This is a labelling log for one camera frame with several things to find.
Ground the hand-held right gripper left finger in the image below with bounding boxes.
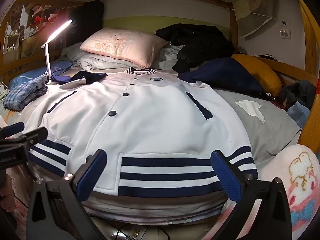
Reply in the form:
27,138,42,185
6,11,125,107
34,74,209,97
26,149,107,240

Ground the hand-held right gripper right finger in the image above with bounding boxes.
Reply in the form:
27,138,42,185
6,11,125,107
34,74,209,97
211,150,293,240

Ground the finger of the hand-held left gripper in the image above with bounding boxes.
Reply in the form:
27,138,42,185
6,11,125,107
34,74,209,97
14,127,48,151
0,122,25,140

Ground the white and navy varsity jacket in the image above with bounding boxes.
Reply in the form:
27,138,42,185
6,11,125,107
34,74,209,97
22,57,278,198

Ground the person's left hand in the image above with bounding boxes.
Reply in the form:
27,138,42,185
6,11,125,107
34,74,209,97
0,174,17,208

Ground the blue plaid cloth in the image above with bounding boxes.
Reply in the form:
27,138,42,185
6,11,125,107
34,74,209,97
4,75,48,112

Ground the white charger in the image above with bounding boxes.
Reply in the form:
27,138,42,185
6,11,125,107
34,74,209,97
0,81,10,98

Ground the white desk lamp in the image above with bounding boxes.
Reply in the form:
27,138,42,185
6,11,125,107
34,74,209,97
41,19,73,82

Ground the light blue towel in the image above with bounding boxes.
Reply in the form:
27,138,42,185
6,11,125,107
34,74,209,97
287,102,312,128

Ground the folded pale grey quilt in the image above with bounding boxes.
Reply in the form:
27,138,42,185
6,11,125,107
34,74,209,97
60,42,181,71

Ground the yellow pillow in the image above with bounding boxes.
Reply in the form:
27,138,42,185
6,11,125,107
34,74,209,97
231,54,283,97

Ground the cluttered shelf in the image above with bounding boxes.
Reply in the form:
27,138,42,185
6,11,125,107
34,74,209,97
0,2,73,55

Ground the dark grey bag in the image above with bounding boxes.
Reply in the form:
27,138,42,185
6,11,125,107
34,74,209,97
277,79,317,110

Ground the pink pillow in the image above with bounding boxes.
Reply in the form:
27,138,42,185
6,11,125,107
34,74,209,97
80,27,168,68

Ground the black cushion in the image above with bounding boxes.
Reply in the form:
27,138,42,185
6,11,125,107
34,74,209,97
66,0,105,48

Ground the black puffer jacket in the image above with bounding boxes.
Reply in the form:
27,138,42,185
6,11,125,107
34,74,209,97
155,23,235,72

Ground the pale mosquito net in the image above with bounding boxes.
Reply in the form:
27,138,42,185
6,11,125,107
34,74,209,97
234,0,284,38

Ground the wooden bed frame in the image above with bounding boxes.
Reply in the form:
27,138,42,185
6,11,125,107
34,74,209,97
0,0,320,153

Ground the white wall socket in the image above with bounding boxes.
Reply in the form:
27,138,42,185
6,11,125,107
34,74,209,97
279,21,292,40

